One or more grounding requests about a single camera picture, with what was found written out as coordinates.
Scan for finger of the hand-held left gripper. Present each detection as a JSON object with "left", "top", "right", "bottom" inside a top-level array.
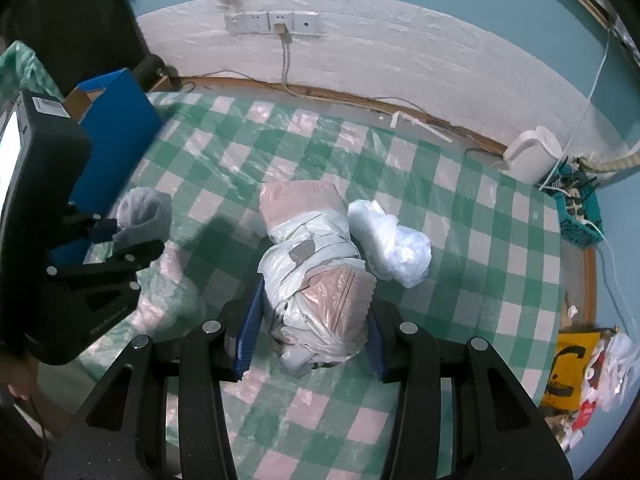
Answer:
[
  {"left": 65, "top": 202, "right": 119, "bottom": 247},
  {"left": 46, "top": 240, "right": 166, "bottom": 292}
]

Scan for blue cardboard box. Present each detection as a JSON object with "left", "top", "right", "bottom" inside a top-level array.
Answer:
[{"left": 47, "top": 70, "right": 163, "bottom": 266}]

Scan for crumpled white plastic bag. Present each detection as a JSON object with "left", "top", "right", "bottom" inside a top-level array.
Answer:
[{"left": 582, "top": 332, "right": 636, "bottom": 413}]

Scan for green checkered tablecloth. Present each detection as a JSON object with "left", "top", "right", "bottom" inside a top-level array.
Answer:
[{"left": 82, "top": 91, "right": 566, "bottom": 480}]

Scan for thin white hanging cable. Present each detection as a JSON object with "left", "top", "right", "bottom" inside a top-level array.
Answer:
[{"left": 542, "top": 25, "right": 613, "bottom": 191}]

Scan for pink bundle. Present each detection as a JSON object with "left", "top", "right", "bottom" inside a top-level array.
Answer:
[{"left": 257, "top": 180, "right": 377, "bottom": 378}]

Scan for yellow sign with black mark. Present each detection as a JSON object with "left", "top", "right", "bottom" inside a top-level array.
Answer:
[{"left": 540, "top": 331, "right": 601, "bottom": 408}]

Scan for dark hanging jacket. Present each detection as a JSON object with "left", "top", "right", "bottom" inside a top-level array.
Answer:
[{"left": 0, "top": 0, "right": 151, "bottom": 96}]

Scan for white trim strips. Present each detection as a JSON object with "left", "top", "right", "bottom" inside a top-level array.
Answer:
[{"left": 390, "top": 111, "right": 453, "bottom": 142}]

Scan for grey cloth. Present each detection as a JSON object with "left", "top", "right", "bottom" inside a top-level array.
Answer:
[{"left": 112, "top": 186, "right": 173, "bottom": 256}]

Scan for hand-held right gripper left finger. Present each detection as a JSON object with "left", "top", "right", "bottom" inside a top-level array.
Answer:
[{"left": 42, "top": 275, "right": 266, "bottom": 480}]

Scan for black cylindrical object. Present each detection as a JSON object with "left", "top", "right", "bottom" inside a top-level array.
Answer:
[{"left": 131, "top": 55, "right": 166, "bottom": 86}]

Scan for green checkered plastic cover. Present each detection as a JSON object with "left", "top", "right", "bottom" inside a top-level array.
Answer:
[{"left": 0, "top": 40, "right": 66, "bottom": 106}]

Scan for white electric kettle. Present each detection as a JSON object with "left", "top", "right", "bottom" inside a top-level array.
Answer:
[{"left": 502, "top": 126, "right": 565, "bottom": 184}]

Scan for patterned flexible hose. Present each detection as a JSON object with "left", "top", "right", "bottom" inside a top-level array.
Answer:
[{"left": 580, "top": 145, "right": 640, "bottom": 173}]

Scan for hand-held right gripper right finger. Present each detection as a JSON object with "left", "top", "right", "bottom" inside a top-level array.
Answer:
[{"left": 365, "top": 300, "right": 573, "bottom": 480}]

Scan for red and white packet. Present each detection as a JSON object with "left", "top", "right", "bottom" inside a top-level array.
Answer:
[{"left": 572, "top": 400, "right": 598, "bottom": 433}]

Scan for white plastic bag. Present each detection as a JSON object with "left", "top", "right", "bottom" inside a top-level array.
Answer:
[
  {"left": 582, "top": 332, "right": 636, "bottom": 413},
  {"left": 347, "top": 199, "right": 432, "bottom": 289}
]

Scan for white floor cable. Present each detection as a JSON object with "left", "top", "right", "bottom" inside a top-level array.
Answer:
[{"left": 575, "top": 210, "right": 631, "bottom": 333}]

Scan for grey plug with cable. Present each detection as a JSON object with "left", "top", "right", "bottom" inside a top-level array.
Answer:
[{"left": 274, "top": 22, "right": 297, "bottom": 88}]

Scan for teal plastic basket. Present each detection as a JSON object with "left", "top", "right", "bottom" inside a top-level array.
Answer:
[{"left": 537, "top": 157, "right": 603, "bottom": 248}]

